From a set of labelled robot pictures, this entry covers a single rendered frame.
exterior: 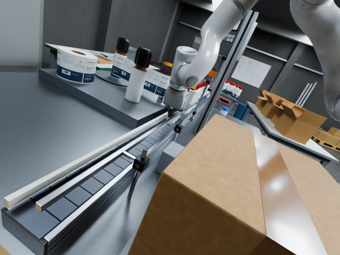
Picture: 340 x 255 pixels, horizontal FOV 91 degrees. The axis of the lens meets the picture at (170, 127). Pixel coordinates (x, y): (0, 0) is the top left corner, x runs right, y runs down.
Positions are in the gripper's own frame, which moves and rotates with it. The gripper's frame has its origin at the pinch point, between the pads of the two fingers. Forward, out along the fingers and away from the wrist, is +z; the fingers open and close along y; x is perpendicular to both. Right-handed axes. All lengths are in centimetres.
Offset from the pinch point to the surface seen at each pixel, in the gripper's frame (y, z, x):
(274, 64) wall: -145, 160, -818
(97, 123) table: 23.6, 2.9, 25.1
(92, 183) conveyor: -2, -12, 52
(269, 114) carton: -98, 88, -220
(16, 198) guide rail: 3, -19, 62
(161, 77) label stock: 22.4, 0.7, -29.7
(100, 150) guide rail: 3.1, -12.6, 43.4
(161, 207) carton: -20, -35, 57
